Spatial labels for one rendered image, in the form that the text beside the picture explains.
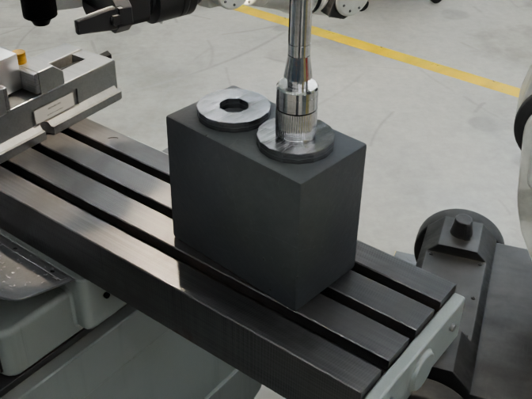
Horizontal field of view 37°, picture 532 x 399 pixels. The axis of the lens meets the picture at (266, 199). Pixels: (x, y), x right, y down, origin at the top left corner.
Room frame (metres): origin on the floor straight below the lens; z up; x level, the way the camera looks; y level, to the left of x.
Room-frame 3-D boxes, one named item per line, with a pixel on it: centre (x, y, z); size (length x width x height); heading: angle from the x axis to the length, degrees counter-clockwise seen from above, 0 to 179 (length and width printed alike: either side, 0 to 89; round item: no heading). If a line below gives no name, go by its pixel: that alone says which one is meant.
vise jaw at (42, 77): (1.17, 0.40, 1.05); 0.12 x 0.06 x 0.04; 56
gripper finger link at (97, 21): (1.03, 0.24, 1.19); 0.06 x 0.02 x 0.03; 128
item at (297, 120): (0.78, -0.03, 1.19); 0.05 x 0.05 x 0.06
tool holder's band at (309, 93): (0.78, -0.03, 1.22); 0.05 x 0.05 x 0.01
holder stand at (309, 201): (0.82, 0.00, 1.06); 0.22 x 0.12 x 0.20; 48
